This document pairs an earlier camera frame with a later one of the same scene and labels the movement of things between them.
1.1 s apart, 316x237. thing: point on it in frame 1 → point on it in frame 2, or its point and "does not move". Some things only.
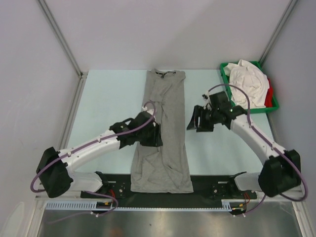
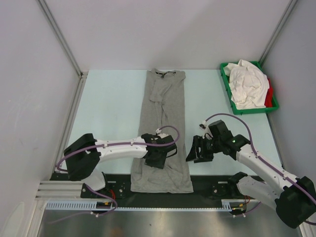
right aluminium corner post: (287, 13) does not move
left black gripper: (155, 139) → (158, 164)
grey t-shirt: (164, 169) does not move
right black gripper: (204, 127) → (193, 154)
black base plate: (117, 187) does not move
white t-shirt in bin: (244, 76) does not move
